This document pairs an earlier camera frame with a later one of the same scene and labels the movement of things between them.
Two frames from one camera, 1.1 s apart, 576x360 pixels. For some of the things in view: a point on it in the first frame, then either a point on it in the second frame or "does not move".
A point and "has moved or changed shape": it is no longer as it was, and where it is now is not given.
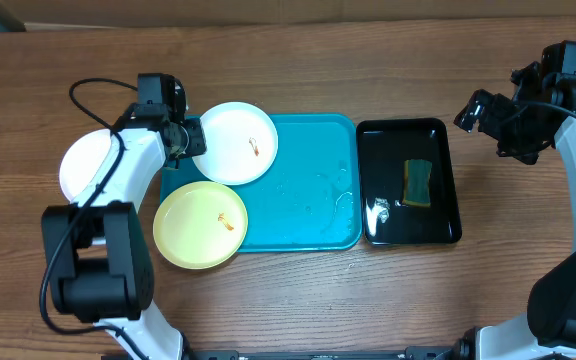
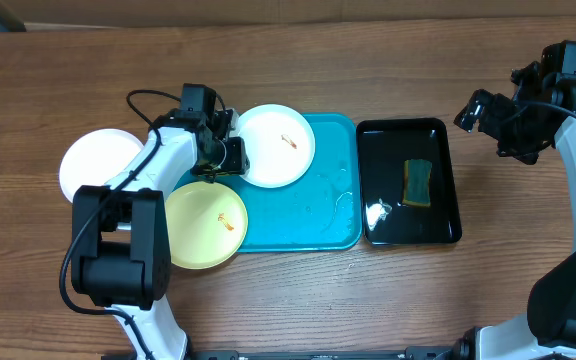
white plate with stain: x=241 y=144 has moved or changed shape
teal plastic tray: x=310 y=199 does not move
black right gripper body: x=518 y=135 does not move
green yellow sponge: x=417 y=174 does not move
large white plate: x=83 y=160 does not move
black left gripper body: x=193 y=140 -> x=228 y=159
